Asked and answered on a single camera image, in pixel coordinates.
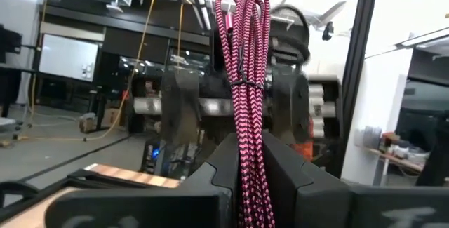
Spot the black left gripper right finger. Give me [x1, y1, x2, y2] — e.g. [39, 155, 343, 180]
[262, 130, 449, 228]

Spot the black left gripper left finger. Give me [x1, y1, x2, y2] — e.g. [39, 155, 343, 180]
[44, 131, 241, 228]

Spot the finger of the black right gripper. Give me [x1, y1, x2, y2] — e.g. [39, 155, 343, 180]
[270, 72, 311, 147]
[160, 69, 202, 149]

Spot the pink braided USB-C cable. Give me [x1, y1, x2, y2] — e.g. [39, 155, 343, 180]
[214, 0, 276, 228]

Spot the brown cardboard box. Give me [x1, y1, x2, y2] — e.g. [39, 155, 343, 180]
[78, 107, 122, 135]

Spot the yellow hanging cord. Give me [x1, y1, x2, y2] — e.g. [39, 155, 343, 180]
[20, 0, 161, 143]

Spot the white wall board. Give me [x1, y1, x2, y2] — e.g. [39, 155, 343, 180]
[38, 32, 100, 83]

